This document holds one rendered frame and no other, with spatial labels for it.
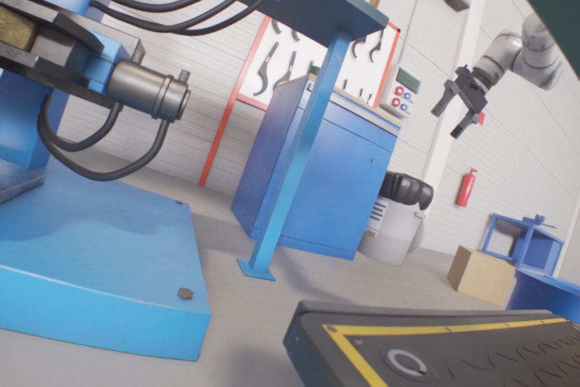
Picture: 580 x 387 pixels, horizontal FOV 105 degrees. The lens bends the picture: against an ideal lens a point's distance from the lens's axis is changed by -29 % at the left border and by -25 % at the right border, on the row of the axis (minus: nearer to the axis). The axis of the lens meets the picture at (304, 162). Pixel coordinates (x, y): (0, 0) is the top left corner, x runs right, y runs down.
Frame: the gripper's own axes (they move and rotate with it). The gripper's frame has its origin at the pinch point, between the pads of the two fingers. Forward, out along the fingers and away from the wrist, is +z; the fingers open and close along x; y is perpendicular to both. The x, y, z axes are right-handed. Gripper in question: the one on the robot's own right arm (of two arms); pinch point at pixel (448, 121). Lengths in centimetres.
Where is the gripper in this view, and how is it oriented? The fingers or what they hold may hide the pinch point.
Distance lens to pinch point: 91.2
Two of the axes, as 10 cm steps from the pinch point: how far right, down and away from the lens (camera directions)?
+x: 7.3, 4.1, 5.4
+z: -6.1, 7.5, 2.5
